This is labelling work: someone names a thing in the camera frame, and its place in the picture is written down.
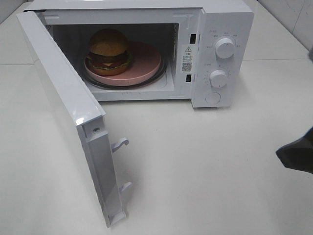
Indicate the burger with sesame-free bun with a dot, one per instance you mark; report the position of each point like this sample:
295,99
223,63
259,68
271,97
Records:
108,53

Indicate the white microwave door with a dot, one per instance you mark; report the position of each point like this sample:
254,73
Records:
78,114

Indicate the pink round plate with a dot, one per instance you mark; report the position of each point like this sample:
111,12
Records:
144,64

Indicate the round white door button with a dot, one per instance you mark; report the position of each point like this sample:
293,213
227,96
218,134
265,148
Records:
213,98

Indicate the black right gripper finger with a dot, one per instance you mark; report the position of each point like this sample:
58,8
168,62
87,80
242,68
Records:
298,155

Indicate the glass microwave turntable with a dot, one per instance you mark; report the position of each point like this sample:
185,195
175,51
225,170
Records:
161,73

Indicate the upper white microwave knob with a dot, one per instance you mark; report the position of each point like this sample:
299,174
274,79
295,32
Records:
224,47

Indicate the white microwave knob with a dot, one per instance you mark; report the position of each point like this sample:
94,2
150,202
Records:
218,78
224,47

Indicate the lower white microwave knob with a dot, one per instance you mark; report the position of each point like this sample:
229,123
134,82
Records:
218,78

